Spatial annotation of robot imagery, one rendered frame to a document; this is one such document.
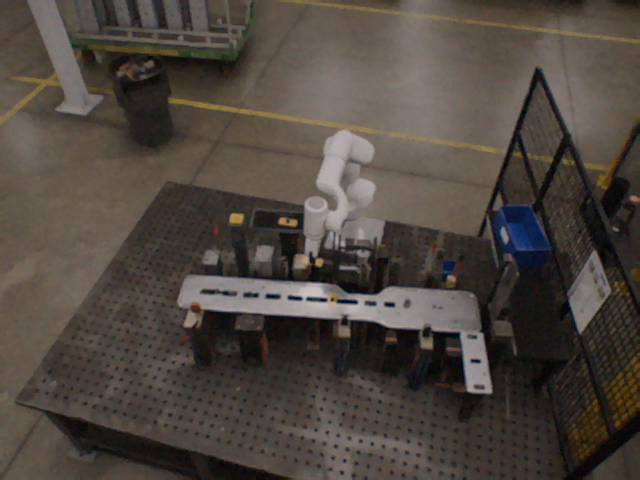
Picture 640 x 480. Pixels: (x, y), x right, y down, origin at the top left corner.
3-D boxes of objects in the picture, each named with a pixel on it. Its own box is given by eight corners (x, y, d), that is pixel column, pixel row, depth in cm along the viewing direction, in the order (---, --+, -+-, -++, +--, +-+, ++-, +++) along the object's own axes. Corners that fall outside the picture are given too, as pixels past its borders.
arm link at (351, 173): (358, 205, 265) (328, 198, 268) (364, 185, 268) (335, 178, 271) (354, 159, 218) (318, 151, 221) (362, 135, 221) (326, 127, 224)
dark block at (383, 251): (370, 309, 267) (378, 256, 236) (370, 298, 272) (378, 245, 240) (380, 310, 267) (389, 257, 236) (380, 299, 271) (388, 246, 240)
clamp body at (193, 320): (193, 372, 241) (178, 330, 215) (200, 345, 251) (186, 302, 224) (214, 374, 241) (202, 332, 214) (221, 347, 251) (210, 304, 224)
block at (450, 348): (431, 387, 237) (443, 356, 216) (430, 366, 245) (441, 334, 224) (452, 388, 237) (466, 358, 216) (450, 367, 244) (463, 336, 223)
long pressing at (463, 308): (174, 312, 230) (173, 310, 228) (186, 274, 245) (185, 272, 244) (482, 334, 223) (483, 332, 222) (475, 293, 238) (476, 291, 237)
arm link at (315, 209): (330, 223, 202) (308, 217, 204) (332, 199, 192) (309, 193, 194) (323, 238, 197) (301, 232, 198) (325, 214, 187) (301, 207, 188)
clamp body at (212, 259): (210, 309, 266) (198, 264, 239) (214, 292, 274) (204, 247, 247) (228, 310, 266) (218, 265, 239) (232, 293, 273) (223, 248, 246)
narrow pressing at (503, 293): (494, 324, 226) (517, 275, 200) (490, 303, 233) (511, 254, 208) (495, 324, 225) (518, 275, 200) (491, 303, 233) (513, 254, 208)
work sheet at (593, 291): (579, 338, 204) (612, 291, 181) (565, 293, 219) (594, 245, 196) (584, 338, 204) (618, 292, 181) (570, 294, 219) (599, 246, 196)
